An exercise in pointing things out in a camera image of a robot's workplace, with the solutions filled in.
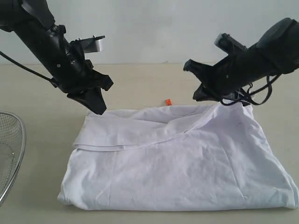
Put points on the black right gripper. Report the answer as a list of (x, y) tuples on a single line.
[(225, 77)]

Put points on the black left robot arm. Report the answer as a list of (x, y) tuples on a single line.
[(34, 24)]

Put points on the white t-shirt red logo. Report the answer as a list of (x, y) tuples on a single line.
[(175, 158)]

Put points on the oval wire mesh basket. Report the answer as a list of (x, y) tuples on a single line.
[(12, 149)]

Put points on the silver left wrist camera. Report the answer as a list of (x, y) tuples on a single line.
[(93, 44)]

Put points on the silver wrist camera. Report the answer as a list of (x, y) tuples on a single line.
[(229, 45), (93, 44)]

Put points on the small orange tag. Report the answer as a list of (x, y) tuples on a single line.
[(168, 102)]

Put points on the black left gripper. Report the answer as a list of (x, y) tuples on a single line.
[(83, 84)]

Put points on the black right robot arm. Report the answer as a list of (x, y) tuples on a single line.
[(279, 48)]

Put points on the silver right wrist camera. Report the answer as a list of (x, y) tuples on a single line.
[(229, 45)]

